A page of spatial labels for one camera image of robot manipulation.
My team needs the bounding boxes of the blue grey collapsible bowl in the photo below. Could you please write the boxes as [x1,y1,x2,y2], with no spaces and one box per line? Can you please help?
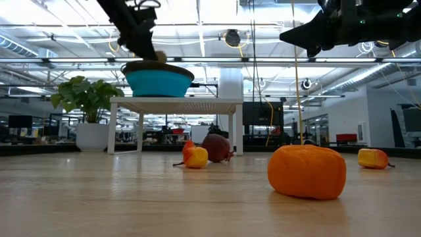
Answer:
[120,60,195,98]

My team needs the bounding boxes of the yellow hanging cable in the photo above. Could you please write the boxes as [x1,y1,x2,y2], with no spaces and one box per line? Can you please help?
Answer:
[291,0,304,145]

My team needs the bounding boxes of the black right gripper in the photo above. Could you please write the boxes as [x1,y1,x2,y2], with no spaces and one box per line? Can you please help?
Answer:
[279,0,376,58]

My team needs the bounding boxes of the red bin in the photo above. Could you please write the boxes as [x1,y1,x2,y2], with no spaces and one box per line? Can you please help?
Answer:
[335,133,358,143]

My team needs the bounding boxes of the orange tangerine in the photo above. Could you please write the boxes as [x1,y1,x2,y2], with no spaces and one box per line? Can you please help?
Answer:
[267,144,347,201]

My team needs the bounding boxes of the white perforated metal rack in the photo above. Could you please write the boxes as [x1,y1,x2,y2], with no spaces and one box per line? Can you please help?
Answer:
[107,96,244,157]

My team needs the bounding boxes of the dark red pomegranate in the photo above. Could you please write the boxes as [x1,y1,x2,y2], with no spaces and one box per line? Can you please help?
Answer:
[201,133,235,164]

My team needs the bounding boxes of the green potted plant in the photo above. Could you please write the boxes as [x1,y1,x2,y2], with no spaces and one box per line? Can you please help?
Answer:
[50,75,125,153]

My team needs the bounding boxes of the black screen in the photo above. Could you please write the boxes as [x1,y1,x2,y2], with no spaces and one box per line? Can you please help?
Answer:
[242,101,284,126]

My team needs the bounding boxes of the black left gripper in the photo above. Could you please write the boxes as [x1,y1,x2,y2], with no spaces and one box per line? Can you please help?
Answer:
[116,5,159,63]

